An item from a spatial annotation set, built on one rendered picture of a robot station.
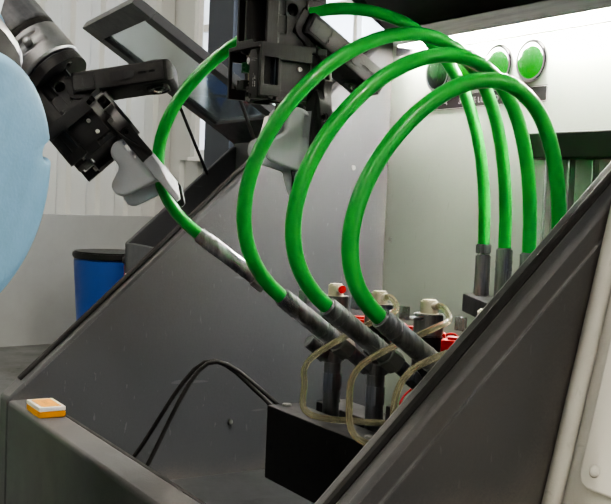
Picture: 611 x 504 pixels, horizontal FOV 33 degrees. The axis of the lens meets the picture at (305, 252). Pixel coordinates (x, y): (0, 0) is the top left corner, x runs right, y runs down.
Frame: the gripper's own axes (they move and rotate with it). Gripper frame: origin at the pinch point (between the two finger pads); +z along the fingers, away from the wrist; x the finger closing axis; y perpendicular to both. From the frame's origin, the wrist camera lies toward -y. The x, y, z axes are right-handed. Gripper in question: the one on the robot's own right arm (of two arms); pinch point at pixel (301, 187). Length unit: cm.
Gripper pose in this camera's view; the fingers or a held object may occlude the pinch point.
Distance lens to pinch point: 106.1
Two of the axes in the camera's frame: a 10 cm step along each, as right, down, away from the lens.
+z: -0.4, 10.0, 0.5
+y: -8.6, -0.1, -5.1
